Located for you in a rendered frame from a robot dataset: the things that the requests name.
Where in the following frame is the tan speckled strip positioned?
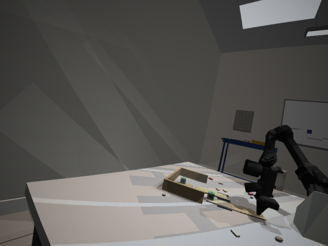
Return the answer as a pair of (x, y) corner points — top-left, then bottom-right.
(206, 198), (267, 221)

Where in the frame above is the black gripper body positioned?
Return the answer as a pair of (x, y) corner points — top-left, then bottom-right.
(255, 178), (279, 211)

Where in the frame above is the tan rectangular block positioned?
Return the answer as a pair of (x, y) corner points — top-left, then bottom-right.
(231, 230), (240, 238)

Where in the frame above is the green cube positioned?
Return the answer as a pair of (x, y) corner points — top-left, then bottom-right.
(207, 191), (215, 201)

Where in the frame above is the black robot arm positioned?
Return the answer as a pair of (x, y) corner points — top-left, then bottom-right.
(243, 125), (328, 196)

